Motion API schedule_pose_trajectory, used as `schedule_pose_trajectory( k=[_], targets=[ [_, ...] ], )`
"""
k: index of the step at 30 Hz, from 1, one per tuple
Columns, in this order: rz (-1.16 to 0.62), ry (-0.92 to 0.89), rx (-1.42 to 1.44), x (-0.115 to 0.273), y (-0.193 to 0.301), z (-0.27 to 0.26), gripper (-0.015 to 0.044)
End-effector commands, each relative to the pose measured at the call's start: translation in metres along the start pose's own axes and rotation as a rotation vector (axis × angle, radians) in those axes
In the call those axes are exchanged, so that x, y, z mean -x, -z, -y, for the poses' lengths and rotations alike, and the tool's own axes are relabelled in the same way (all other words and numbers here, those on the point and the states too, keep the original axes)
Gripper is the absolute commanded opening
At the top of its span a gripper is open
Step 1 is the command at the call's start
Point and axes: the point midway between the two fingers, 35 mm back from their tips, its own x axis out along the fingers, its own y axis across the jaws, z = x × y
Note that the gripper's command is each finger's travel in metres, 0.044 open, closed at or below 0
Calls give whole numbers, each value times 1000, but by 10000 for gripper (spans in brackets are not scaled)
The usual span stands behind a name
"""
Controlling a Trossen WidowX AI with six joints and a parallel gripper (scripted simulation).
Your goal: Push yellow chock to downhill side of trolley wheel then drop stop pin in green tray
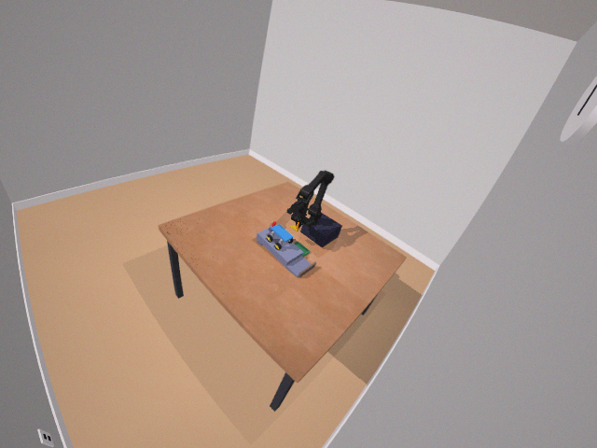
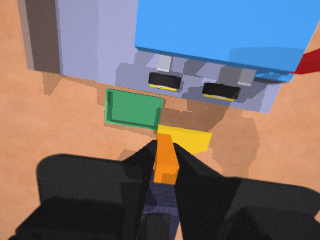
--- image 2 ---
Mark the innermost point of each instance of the blue trolley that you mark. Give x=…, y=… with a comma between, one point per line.
x=253, y=38

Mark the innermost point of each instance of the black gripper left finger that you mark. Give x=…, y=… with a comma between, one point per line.
x=97, y=180

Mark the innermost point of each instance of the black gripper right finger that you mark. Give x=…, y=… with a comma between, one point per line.
x=208, y=202

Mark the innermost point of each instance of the green tray rim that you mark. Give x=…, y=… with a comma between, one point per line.
x=107, y=110

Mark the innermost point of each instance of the green tray floor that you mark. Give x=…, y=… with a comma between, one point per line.
x=134, y=109

